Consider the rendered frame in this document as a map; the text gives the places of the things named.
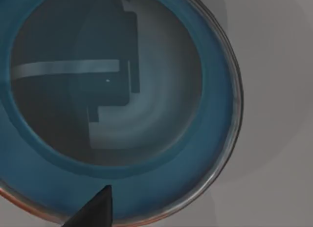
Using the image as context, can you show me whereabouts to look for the blue plate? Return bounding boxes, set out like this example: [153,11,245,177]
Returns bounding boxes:
[0,0,244,226]

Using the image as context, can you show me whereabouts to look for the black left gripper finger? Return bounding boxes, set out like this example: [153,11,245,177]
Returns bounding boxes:
[61,184,113,227]

